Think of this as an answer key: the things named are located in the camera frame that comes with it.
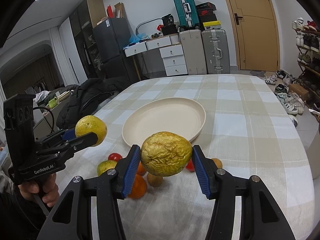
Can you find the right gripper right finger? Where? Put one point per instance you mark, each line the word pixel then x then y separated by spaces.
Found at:
pixel 261 216

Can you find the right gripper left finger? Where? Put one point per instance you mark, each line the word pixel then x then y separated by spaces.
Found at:
pixel 70 217

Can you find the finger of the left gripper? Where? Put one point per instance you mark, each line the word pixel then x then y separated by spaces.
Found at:
pixel 69 134
pixel 83 142

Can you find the pale yellow round fruit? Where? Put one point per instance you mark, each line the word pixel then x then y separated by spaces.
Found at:
pixel 93 124

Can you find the green yellow guava fruit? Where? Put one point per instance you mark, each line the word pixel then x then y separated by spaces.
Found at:
pixel 105 165

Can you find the red cherry tomato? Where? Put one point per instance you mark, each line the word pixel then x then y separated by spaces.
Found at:
pixel 115 157

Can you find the brown longan fruit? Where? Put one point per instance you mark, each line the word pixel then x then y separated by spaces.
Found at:
pixel 218 163
pixel 154 181

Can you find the wrinkled golden yellow fruit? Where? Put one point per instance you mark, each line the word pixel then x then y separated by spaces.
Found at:
pixel 165 154

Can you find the red tomato with stem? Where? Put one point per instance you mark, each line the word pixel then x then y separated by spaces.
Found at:
pixel 190 166

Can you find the person's left hand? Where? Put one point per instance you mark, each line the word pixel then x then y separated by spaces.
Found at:
pixel 49 188

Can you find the black jacket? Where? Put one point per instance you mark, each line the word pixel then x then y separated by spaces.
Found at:
pixel 86 98

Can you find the orange mandarin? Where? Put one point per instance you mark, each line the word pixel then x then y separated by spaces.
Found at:
pixel 139 188
pixel 141 170

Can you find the cream round plate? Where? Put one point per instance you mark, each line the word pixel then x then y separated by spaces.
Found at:
pixel 181 116

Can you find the black refrigerator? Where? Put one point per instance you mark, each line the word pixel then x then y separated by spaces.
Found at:
pixel 111 36

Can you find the white drawer desk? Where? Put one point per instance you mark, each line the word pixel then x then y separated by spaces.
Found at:
pixel 170 49

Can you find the beige suitcase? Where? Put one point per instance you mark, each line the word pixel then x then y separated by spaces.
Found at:
pixel 192 45

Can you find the silver aluminium suitcase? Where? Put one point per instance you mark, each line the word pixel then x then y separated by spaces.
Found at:
pixel 216 51

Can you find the teal suitcase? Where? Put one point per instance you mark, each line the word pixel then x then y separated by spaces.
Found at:
pixel 187 13

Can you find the stacked shoe boxes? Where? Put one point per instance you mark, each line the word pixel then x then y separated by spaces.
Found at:
pixel 207 16

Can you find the wooden shoe rack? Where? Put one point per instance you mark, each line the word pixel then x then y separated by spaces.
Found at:
pixel 307 43

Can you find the wooden door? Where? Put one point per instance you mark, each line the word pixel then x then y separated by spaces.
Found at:
pixel 255 34

